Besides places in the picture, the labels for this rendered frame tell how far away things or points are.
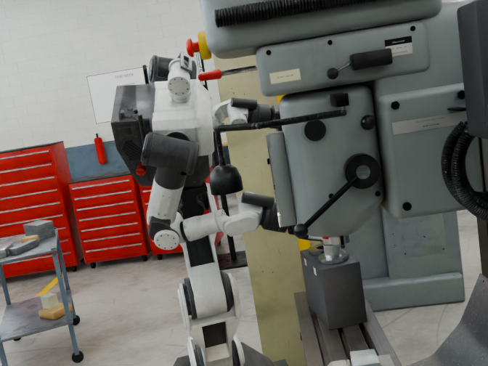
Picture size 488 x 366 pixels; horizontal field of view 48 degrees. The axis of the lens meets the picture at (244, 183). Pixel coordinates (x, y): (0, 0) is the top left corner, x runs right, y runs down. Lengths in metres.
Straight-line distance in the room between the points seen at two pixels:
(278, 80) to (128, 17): 9.52
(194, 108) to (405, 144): 0.74
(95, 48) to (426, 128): 9.74
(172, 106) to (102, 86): 8.94
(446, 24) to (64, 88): 9.93
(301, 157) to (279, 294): 2.06
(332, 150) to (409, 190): 0.17
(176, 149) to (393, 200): 0.64
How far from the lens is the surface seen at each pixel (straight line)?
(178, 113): 1.64
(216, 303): 1.84
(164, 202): 1.60
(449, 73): 1.16
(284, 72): 1.08
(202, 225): 1.67
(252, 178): 2.96
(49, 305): 4.24
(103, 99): 10.59
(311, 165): 1.12
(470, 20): 0.92
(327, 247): 1.62
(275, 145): 1.19
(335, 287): 1.61
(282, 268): 3.08
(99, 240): 6.26
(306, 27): 1.09
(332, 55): 1.10
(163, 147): 1.51
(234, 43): 1.08
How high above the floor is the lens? 1.64
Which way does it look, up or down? 9 degrees down
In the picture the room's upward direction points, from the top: 9 degrees counter-clockwise
